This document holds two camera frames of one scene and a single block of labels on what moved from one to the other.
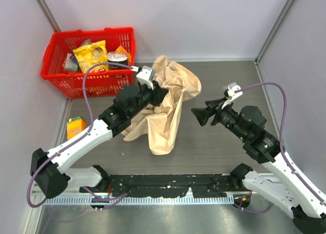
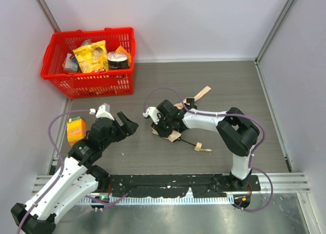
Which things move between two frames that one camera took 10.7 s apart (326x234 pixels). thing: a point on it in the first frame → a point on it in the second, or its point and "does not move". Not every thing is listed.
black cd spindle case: x=118 y=58 does not move
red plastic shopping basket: x=97 y=84 does not move
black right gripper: x=214 y=113 → x=161 y=127
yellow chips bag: x=88 y=55 does not move
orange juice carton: x=75 y=125 does not move
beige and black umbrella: x=161 y=124 → x=175 y=135
